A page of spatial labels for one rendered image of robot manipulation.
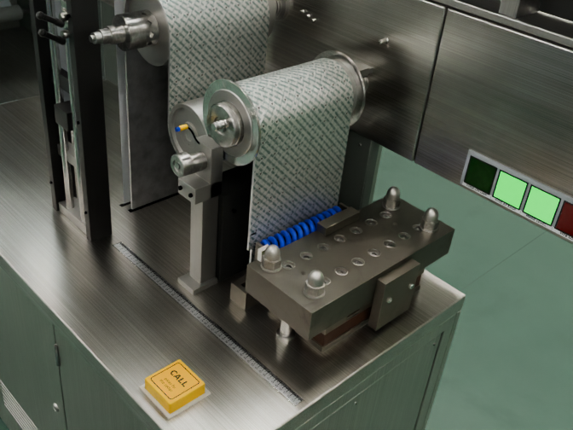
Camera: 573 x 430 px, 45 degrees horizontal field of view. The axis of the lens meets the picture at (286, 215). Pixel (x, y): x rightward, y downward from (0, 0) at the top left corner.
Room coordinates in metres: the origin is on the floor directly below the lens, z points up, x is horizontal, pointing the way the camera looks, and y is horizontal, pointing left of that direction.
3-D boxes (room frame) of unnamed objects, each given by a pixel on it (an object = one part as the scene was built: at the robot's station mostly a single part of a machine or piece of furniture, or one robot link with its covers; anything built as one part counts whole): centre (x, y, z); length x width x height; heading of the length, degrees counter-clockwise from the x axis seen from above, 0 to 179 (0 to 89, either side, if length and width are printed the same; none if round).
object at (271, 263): (0.95, 0.02, 1.05); 0.04 x 0.04 x 0.04
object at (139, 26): (1.20, 0.30, 1.34); 0.06 x 0.06 x 0.06; 47
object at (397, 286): (0.98, -0.21, 0.97); 0.10 x 0.03 x 0.11; 137
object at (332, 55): (1.23, -0.07, 1.25); 0.15 x 0.01 x 0.15; 47
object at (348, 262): (1.04, -0.14, 1.00); 0.40 x 0.16 x 0.06; 137
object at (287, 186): (1.08, -0.02, 1.11); 0.23 x 0.01 x 0.18; 137
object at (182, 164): (1.01, 0.19, 1.18); 0.04 x 0.02 x 0.04; 47
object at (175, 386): (0.76, 0.15, 0.91); 0.07 x 0.07 x 0.02; 47
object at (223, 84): (1.04, 0.11, 1.25); 0.15 x 0.01 x 0.15; 47
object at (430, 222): (1.12, -0.28, 1.05); 0.04 x 0.04 x 0.04
